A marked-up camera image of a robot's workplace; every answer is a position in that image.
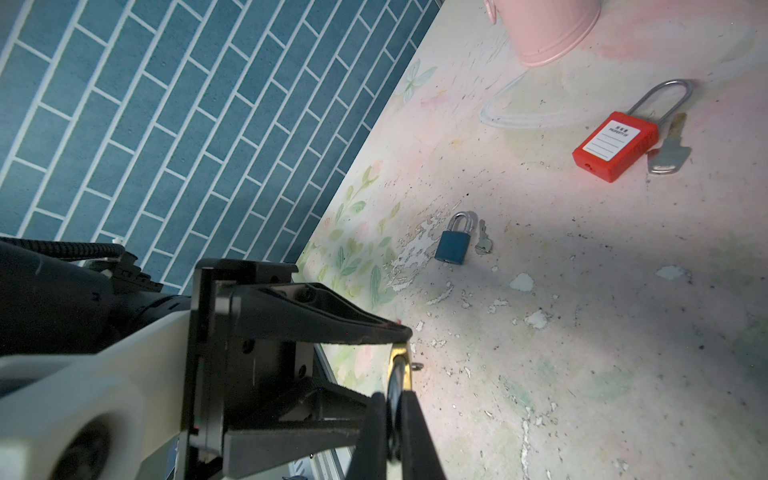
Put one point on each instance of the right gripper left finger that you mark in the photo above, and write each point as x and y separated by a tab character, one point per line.
369	459

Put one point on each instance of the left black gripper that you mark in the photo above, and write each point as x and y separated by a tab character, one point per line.
249	404

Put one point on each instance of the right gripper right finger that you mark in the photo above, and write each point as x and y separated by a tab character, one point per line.
418	455

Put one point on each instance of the large brass padlock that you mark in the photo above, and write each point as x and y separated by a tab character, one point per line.
401	368

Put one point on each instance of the blue padlock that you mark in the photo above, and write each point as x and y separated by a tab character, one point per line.
454	242

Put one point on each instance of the red padlock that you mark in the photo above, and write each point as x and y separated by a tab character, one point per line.
624	137

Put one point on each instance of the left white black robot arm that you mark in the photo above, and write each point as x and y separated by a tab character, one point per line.
53	307

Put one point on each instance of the silver blue-lock key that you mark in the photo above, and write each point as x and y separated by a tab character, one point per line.
484	244

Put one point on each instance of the silver red-lock key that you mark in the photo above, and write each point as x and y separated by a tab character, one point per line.
669	158

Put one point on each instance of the pink pencil cup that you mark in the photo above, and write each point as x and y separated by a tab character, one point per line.
542	31

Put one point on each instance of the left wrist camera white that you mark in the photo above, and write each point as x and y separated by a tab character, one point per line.
132	391

